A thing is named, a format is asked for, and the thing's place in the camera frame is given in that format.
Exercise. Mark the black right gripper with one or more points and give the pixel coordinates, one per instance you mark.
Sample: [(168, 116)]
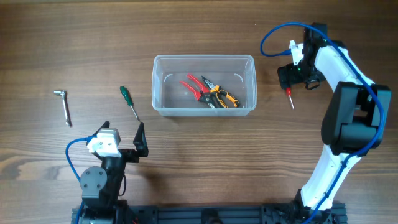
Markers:
[(292, 78)]

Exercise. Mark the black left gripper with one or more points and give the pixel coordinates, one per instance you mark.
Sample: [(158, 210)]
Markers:
[(139, 141)]

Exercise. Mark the black red screwdriver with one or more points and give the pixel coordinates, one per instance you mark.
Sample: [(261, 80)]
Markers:
[(289, 95)]

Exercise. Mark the red handled wire stripper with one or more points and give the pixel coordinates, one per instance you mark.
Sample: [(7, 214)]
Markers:
[(200, 92)]

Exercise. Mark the orange black long-nose pliers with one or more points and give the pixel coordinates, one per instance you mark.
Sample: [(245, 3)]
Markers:
[(217, 91)]

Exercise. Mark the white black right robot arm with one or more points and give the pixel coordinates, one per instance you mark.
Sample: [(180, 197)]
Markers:
[(353, 123)]

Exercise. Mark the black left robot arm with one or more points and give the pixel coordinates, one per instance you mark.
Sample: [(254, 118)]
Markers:
[(103, 185)]

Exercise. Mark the clear plastic container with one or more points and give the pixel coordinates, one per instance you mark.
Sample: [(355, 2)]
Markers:
[(234, 73)]

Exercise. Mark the silver L-shaped socket wrench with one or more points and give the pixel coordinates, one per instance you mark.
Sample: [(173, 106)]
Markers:
[(63, 95)]

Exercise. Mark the green handled screwdriver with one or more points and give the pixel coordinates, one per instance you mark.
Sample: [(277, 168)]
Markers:
[(126, 94)]

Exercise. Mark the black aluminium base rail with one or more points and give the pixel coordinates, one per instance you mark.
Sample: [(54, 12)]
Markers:
[(264, 214)]

